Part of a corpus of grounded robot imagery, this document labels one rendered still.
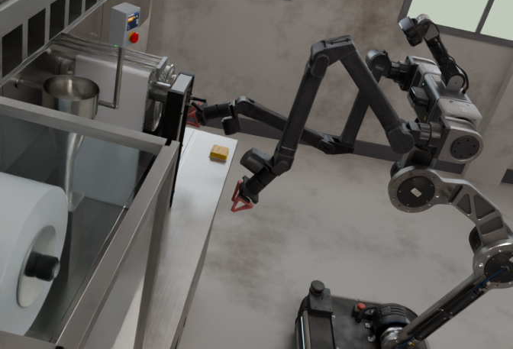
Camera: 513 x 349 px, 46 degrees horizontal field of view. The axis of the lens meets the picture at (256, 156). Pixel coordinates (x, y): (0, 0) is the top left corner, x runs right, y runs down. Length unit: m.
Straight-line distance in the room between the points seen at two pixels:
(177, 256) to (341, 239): 1.95
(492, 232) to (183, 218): 1.19
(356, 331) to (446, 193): 0.90
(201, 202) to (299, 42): 2.27
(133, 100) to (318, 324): 1.46
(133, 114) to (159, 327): 0.68
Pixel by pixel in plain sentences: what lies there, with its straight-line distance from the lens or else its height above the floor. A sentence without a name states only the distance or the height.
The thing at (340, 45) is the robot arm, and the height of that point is 1.69.
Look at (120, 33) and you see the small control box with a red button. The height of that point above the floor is 1.65.
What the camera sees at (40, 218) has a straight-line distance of 1.11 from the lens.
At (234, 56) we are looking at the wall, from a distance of 4.42.
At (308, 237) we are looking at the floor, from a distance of 3.81.
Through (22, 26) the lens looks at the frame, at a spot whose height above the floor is 1.57.
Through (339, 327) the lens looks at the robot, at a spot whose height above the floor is 0.26.
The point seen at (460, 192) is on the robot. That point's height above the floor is 1.16.
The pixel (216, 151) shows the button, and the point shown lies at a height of 0.92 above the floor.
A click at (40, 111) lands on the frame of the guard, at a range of 1.38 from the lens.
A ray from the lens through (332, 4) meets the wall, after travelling 4.32.
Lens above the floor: 2.29
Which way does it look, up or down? 31 degrees down
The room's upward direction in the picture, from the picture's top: 14 degrees clockwise
